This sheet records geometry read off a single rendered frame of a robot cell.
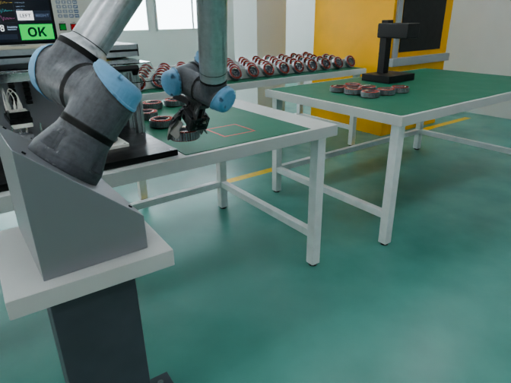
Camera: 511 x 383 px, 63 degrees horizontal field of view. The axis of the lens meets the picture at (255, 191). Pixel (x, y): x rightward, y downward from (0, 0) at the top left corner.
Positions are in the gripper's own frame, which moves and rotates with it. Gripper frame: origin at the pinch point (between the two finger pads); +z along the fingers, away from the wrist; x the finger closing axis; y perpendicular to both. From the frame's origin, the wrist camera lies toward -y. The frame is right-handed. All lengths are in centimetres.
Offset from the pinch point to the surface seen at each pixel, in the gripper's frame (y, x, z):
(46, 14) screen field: -49, -33, -18
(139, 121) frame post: -24.5, -5.5, 14.4
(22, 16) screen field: -49, -40, -17
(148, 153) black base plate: 2.1, -14.0, 3.8
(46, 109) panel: -42, -36, 18
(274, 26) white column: -267, 277, 127
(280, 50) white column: -253, 286, 150
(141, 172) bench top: 9.5, -19.5, 4.1
